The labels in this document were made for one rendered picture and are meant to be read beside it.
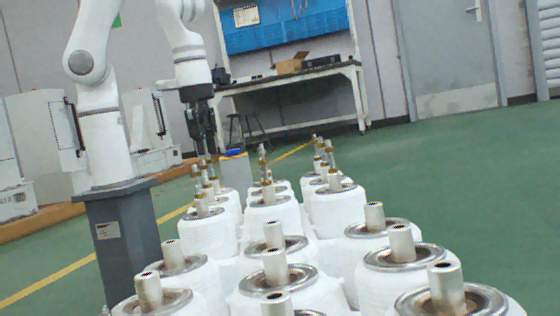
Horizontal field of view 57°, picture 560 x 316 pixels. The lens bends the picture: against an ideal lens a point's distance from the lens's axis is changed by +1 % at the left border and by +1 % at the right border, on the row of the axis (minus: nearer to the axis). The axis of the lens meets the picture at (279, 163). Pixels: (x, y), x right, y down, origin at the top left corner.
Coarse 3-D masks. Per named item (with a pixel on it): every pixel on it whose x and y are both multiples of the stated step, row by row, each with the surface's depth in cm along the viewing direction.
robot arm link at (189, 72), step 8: (176, 64) 109; (184, 64) 107; (192, 64) 107; (200, 64) 108; (176, 72) 109; (184, 72) 108; (192, 72) 107; (200, 72) 108; (208, 72) 110; (160, 80) 108; (168, 80) 109; (176, 80) 110; (184, 80) 108; (192, 80) 108; (200, 80) 108; (208, 80) 109; (160, 88) 108; (168, 88) 109; (176, 88) 112
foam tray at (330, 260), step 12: (300, 204) 120; (300, 216) 107; (240, 228) 107; (312, 228) 95; (240, 240) 96; (312, 240) 87; (336, 240) 84; (240, 252) 88; (324, 252) 83; (336, 252) 83; (228, 264) 83; (324, 264) 83; (336, 264) 84; (228, 276) 83; (336, 276) 84; (228, 288) 83
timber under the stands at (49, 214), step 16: (192, 160) 501; (160, 176) 410; (176, 176) 435; (48, 208) 308; (64, 208) 302; (80, 208) 315; (16, 224) 267; (32, 224) 277; (48, 224) 288; (0, 240) 256
